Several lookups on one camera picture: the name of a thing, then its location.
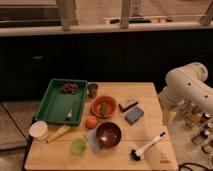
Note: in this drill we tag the white handled black brush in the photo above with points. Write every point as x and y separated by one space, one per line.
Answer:
137 153

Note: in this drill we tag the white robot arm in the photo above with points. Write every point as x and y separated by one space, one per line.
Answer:
186 83

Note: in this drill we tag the small metal cup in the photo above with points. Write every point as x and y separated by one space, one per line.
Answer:
92 90

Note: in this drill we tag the green plastic cup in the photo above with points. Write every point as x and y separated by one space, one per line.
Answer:
78 147

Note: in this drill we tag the white cup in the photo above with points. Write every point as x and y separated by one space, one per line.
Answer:
39 130

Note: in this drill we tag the orange bowl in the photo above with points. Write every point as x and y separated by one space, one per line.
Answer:
96 105

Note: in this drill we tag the green vegetable in bowl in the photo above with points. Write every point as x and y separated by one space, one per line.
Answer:
103 108

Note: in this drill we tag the wooden block eraser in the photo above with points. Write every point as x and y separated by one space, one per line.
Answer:
125 105

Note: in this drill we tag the bunch of red grapes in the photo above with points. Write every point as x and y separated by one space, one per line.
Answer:
71 88

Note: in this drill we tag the orange fruit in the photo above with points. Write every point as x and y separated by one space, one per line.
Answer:
91 122

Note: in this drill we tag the blue sponge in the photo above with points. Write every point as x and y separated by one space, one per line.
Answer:
133 115

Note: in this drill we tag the garlic bulb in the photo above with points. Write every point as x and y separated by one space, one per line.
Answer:
69 115

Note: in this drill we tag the dark red bowl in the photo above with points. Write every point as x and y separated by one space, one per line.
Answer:
108 135

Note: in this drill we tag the blue cloth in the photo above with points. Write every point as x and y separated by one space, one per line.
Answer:
90 136

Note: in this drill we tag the green plastic tray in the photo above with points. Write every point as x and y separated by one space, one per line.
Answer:
55 105

